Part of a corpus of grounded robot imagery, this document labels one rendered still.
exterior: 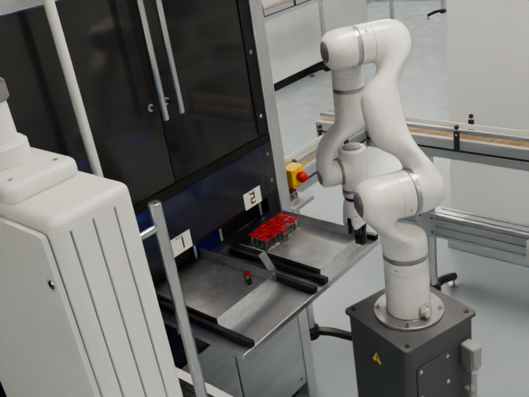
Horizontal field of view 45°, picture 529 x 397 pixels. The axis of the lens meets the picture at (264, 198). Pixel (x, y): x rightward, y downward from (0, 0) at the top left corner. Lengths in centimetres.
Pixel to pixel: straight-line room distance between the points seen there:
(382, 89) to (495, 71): 170
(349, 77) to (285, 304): 67
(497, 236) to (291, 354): 100
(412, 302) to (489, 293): 168
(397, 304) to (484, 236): 121
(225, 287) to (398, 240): 62
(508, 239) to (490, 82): 83
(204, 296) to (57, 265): 94
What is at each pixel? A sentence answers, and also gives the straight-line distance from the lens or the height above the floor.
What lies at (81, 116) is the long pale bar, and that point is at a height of 154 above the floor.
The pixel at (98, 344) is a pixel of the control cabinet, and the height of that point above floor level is 130.
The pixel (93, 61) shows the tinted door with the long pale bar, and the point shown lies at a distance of 175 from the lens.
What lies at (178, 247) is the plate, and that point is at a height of 101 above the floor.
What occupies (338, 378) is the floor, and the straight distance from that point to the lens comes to 295.
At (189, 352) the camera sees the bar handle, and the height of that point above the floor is 114.
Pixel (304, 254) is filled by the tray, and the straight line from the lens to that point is 212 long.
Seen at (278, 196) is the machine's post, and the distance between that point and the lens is 234.
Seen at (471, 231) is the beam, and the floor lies 50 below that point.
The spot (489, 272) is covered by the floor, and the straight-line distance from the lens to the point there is 359.
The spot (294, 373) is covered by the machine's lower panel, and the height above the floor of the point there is 19.
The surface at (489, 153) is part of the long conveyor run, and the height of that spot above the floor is 89.
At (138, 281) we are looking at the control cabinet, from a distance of 121.
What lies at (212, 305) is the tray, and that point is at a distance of 195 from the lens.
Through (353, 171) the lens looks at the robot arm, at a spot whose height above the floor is 118.
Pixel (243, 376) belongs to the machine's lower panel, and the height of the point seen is 37.
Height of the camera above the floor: 197
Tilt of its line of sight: 26 degrees down
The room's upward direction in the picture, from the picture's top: 9 degrees counter-clockwise
